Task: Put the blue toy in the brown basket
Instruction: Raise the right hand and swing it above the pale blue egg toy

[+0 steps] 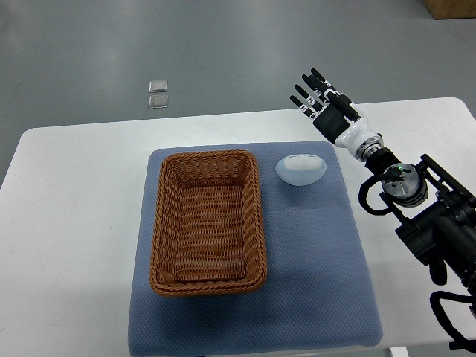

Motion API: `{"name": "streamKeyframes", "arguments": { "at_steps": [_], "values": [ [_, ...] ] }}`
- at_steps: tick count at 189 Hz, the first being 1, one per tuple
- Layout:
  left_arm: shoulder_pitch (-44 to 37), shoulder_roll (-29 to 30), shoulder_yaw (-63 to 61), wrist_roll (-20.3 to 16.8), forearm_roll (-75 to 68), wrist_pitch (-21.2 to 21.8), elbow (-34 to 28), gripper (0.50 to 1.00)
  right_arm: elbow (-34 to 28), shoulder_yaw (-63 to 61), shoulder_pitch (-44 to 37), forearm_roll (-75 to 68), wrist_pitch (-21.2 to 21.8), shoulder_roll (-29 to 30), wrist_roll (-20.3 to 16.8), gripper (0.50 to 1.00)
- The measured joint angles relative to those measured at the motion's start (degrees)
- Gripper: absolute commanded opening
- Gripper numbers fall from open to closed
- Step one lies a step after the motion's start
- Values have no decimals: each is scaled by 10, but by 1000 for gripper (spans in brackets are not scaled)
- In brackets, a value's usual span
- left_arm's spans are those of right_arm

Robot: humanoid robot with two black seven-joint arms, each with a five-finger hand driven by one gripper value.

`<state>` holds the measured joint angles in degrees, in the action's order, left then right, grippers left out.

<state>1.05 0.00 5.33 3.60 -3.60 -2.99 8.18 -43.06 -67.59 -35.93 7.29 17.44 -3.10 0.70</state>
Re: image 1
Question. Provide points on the light blue round toy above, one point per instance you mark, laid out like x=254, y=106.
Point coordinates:
x=301, y=169

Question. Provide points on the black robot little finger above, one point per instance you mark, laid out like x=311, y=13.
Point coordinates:
x=304, y=108

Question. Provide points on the brown woven basket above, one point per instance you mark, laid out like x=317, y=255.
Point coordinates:
x=208, y=236

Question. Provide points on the blue cloth mat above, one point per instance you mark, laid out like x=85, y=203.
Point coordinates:
x=318, y=292

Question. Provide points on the upper floor plate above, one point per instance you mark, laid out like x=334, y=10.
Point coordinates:
x=156, y=86

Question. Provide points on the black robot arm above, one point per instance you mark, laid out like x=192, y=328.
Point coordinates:
x=436, y=212

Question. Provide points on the white table leg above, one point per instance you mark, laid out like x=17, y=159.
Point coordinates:
x=399, y=352

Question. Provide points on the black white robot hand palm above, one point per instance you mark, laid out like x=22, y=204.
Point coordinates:
x=355, y=136

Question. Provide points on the lower floor plate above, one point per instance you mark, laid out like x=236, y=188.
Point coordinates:
x=158, y=101

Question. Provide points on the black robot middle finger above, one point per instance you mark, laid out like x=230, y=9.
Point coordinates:
x=306, y=79

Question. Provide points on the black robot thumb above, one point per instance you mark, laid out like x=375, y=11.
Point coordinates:
x=340, y=104

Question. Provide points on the floor plate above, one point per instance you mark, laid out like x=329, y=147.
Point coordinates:
x=156, y=86
x=158, y=101

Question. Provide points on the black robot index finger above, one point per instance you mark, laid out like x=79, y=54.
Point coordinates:
x=319, y=83

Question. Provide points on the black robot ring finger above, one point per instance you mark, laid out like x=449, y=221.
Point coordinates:
x=308, y=98

